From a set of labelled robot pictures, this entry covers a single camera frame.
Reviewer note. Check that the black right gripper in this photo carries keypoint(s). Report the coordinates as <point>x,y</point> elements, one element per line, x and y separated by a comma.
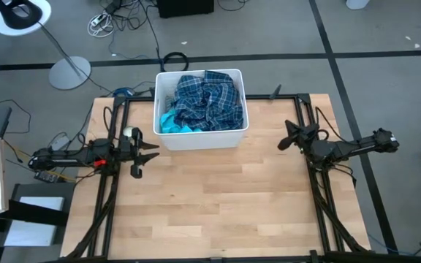
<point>310,140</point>

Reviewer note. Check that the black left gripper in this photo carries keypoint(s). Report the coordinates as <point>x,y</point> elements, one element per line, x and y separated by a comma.
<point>132,149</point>

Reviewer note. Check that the turquoise T-shirt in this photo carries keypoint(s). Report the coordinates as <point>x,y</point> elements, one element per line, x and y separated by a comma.
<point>170,124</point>

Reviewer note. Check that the dark blue plaid shirt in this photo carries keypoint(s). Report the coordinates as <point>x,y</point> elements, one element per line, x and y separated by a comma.
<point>210,102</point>

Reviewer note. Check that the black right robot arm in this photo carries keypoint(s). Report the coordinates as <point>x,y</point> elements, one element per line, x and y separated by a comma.
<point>360,149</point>

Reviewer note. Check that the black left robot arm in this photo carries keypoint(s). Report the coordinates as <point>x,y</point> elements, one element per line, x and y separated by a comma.
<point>68,157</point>

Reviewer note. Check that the round silver tape roll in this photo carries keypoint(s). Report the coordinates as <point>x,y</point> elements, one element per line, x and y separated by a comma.
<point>128,130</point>

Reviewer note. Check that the white plastic laundry bin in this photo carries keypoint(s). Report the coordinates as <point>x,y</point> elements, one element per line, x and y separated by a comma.
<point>199,140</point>

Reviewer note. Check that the grey flat adapter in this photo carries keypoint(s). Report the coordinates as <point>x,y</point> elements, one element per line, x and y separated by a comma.
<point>60,141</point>

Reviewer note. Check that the small black electronics box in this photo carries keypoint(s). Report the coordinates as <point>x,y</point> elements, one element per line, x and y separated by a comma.
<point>48,177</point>

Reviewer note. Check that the grey floor lamp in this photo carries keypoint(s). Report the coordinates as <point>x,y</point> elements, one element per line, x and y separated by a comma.
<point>69,73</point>

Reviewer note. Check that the black and white stool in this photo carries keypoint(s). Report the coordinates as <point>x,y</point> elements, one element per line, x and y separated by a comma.
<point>35,213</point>

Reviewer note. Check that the white floor object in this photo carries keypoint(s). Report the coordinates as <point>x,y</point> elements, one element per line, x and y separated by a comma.
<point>356,3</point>

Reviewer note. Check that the black power adapter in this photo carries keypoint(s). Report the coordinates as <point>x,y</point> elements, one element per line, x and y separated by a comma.
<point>112,6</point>

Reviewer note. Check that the black aluminium table frame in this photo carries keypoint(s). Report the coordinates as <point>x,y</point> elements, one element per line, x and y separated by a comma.
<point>120,99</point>

